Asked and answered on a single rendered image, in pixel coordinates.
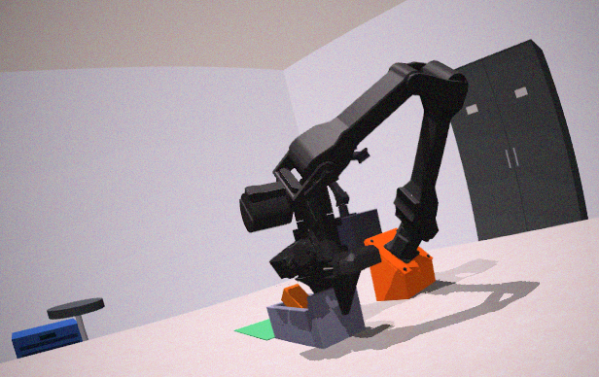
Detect orange l-shaped part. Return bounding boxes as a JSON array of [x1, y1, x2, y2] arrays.
[[281, 284, 310, 309]]

